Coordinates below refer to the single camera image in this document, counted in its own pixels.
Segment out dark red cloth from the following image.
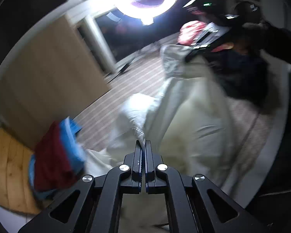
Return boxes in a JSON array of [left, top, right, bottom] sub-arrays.
[[33, 121, 85, 192]]

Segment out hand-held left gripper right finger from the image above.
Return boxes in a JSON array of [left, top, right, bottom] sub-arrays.
[[144, 139, 269, 233]]

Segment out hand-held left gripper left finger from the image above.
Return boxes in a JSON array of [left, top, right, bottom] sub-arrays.
[[18, 139, 144, 233]]

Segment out blue towel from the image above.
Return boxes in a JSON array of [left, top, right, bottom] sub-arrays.
[[28, 118, 88, 201]]

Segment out person's right forearm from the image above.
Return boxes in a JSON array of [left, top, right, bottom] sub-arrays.
[[240, 22, 291, 66]]

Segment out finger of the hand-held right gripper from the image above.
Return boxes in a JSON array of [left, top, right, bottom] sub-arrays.
[[184, 44, 210, 63]]

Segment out white door frame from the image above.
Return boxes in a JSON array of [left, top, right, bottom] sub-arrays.
[[73, 12, 117, 74]]

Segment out pink red garment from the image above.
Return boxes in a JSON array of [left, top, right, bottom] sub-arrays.
[[179, 21, 207, 46]]

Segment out white shirt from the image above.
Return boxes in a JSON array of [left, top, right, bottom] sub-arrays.
[[84, 45, 236, 229]]

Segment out light wooden board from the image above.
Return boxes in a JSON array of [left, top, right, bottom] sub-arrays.
[[0, 15, 111, 151]]

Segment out pile of dark clothes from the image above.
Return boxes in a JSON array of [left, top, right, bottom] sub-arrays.
[[204, 49, 282, 112]]

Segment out pine wood board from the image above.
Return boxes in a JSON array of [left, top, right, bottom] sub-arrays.
[[0, 126, 48, 215]]

